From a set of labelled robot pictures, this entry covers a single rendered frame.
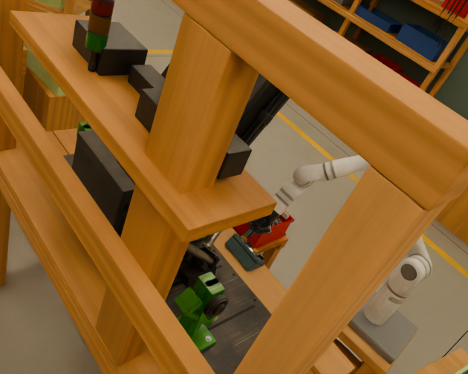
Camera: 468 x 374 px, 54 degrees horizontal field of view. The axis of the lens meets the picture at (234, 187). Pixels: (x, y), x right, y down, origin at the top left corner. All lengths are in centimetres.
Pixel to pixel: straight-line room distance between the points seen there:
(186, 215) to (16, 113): 79
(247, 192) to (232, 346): 67
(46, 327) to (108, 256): 142
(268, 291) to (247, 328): 20
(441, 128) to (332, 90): 15
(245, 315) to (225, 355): 18
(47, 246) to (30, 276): 105
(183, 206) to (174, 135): 14
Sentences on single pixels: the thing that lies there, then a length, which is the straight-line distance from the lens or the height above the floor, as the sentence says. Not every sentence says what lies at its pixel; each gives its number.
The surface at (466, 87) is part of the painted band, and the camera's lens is 686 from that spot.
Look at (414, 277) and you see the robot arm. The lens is 174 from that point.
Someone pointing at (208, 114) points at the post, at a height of 173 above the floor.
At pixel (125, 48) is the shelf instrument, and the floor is 162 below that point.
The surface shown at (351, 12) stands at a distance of 697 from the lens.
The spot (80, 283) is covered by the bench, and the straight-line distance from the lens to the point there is 156.
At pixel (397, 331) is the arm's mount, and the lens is 197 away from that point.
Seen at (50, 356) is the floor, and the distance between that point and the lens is 243.
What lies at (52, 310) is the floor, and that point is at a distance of 257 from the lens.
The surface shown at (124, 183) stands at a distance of 137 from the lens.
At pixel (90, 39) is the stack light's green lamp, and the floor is 163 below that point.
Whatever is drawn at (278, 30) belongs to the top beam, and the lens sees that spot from 69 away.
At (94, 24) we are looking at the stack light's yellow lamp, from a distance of 118.
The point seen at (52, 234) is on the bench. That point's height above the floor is 88.
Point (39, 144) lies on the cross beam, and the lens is 140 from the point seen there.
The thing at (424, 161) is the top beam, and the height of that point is 190.
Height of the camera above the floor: 211
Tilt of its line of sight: 35 degrees down
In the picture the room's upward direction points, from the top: 24 degrees clockwise
